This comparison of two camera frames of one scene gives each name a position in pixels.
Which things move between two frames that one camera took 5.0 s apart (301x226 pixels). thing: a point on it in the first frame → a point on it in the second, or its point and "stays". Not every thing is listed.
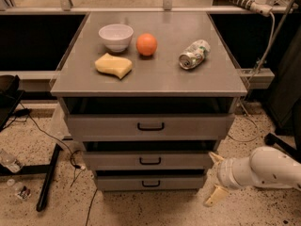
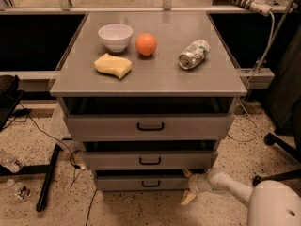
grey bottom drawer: [150, 183] stays
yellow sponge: [114, 65] stays
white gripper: [225, 173] → [195, 184]
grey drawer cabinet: [150, 96] stays
